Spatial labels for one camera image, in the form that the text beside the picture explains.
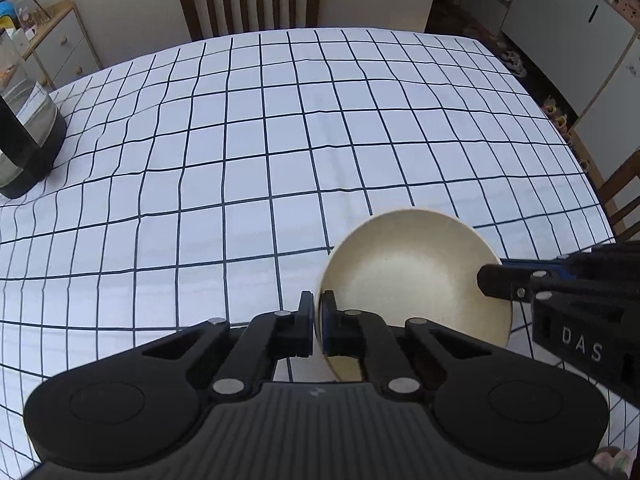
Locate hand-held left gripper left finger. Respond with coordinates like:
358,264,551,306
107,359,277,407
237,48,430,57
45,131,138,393
142,290,317,401

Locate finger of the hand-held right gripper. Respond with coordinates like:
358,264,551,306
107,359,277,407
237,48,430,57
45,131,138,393
500,241,640,287
477,265,557,304

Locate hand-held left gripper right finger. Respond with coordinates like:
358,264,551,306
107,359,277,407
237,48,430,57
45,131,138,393
320,290,493,396

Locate cream bowl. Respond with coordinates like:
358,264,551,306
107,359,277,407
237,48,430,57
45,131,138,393
315,208,514,383

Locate white cabinet with stickers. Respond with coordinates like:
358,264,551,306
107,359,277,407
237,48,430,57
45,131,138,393
570,35,640,181

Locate white checked tablecloth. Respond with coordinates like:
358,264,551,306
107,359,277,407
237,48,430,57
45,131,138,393
0,27,618,480

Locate pair of shoes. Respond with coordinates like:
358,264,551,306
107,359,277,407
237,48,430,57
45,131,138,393
504,49,529,79

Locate glass kettle with black base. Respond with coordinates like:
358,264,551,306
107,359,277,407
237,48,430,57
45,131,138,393
0,30,67,200

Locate grey drawer cabinet wooden knobs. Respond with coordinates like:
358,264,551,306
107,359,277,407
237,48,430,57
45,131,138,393
0,0,103,92

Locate white cabinet with black handles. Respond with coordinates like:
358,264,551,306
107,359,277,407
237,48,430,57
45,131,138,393
500,0,640,126

